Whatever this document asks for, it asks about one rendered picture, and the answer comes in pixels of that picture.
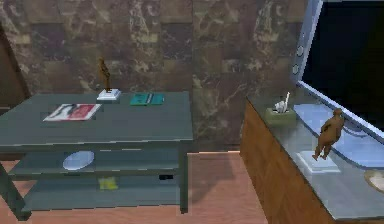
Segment teal book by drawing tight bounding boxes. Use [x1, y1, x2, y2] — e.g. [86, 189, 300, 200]
[129, 92, 165, 107]

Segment dark green shelf table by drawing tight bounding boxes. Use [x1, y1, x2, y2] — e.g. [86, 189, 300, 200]
[0, 91, 195, 222]

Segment green tissue box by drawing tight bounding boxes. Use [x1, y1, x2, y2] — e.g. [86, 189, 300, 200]
[264, 91, 297, 126]

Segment slim brown statue white base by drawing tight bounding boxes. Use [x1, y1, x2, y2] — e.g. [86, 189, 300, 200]
[96, 57, 122, 102]

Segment yellow green cloth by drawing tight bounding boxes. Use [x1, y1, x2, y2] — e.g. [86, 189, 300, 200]
[98, 176, 119, 191]

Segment wooden cabinet grey top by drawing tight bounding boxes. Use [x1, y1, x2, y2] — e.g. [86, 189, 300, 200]
[239, 87, 384, 224]

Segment red and white magazine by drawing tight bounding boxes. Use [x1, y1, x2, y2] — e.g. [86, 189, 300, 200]
[42, 103, 102, 122]

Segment pale blue oval plate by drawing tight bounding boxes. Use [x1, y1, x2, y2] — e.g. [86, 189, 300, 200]
[62, 150, 96, 171]

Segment stout brown statue white base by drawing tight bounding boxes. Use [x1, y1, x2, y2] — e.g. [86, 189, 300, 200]
[296, 108, 346, 175]

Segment silver framed television set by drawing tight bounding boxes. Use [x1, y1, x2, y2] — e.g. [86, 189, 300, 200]
[289, 0, 384, 169]

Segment dark brown room door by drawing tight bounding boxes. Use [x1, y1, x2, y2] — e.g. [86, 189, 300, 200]
[0, 23, 32, 116]

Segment beige round dish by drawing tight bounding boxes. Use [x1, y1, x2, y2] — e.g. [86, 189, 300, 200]
[363, 169, 384, 194]

